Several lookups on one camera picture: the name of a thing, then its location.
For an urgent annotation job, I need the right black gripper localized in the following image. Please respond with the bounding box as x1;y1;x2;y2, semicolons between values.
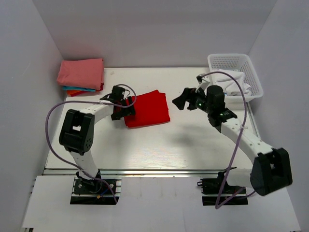
173;86;213;114

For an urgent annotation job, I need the red t shirt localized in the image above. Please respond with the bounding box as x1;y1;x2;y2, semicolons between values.
124;90;170;128

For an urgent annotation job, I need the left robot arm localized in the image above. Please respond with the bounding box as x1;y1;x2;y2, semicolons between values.
59;84;137;193

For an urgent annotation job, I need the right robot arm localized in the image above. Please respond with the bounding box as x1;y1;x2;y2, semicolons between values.
172;86;293;196

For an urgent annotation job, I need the white crumpled t shirt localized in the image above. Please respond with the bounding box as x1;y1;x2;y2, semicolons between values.
210;69;252;97

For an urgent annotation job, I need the pink folded t shirt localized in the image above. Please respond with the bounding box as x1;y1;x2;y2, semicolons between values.
56;58;104;90

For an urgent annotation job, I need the orange folded t shirt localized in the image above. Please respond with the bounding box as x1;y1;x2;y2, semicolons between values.
66;90;100;97

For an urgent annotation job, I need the teal folded t shirt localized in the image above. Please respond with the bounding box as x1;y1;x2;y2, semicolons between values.
62;86;96;92

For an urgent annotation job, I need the white plastic basket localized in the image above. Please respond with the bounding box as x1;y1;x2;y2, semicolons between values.
207;53;264;102

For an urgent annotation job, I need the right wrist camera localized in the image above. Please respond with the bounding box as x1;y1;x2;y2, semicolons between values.
196;74;211;92

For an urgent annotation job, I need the aluminium rail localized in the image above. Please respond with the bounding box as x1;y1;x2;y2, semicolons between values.
43;169;272;178

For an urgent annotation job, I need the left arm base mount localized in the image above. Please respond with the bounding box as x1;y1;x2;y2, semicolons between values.
70;178;116;205

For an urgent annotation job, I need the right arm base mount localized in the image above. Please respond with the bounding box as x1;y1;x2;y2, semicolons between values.
197;171;248;206

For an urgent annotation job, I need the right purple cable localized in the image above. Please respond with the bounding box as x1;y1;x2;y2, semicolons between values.
197;71;258;209

